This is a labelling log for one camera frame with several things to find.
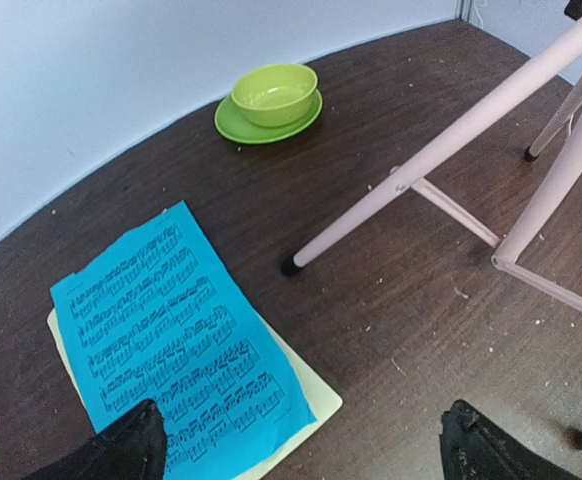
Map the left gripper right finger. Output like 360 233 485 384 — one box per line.
439 400 579 480

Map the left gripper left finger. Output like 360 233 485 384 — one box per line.
27 399 167 480

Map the blue sheet music paper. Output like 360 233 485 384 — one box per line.
51 203 315 479

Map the pink music stand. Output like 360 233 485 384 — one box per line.
280 0 582 451

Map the yellow paper sheet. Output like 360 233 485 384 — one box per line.
47 309 343 479

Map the green bowl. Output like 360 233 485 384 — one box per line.
230 64 319 128

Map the right frame post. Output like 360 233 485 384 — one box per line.
456 0 477 23

